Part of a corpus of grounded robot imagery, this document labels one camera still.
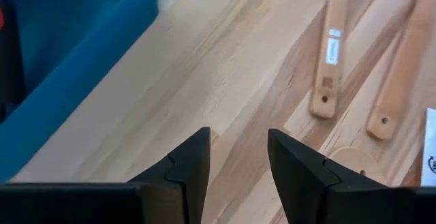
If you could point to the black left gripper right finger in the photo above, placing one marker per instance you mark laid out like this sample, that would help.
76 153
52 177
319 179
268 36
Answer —
299 190

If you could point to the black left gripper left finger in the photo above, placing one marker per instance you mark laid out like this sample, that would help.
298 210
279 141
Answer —
190 183

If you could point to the slotted wooden spatula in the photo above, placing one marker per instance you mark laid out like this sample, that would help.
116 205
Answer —
351 159

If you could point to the wooden spoon with label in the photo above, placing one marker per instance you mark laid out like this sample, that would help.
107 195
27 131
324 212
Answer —
328 81

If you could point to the blue plastic bin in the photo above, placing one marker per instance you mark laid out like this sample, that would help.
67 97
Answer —
85 64

